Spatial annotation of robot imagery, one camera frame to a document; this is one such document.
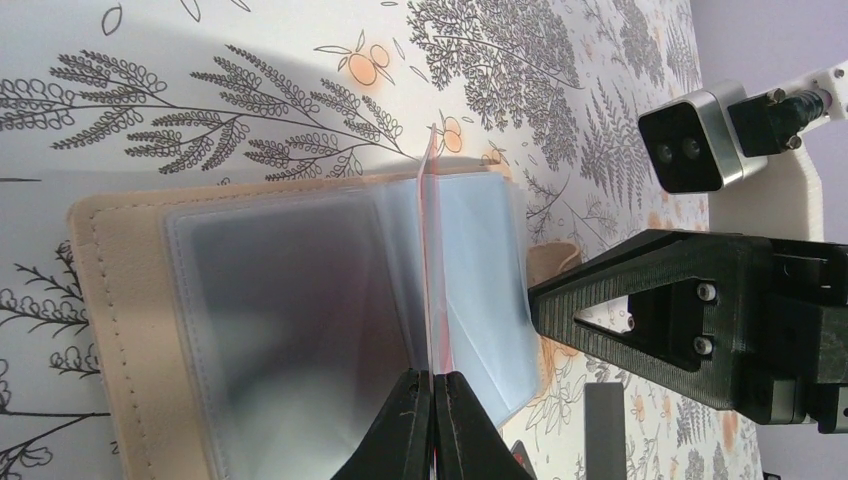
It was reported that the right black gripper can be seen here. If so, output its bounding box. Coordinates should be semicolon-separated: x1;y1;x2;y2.
528;229;847;434

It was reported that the beige leather card holder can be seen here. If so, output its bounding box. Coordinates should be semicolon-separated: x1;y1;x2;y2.
68;168;580;479

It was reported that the floral patterned table mat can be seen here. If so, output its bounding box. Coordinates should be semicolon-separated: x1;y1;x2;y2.
0;0;763;480

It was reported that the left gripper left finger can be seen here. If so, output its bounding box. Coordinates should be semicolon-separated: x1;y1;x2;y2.
332;369;432;480

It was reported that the plain black card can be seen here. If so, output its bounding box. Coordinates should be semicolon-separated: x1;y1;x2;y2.
584;382;627;480

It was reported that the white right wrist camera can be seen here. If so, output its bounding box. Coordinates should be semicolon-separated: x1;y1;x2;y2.
637;79;829;241

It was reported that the red card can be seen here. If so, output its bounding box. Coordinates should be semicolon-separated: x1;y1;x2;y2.
416;124;463;479

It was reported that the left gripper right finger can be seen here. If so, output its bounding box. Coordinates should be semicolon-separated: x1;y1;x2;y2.
433;371;531;480

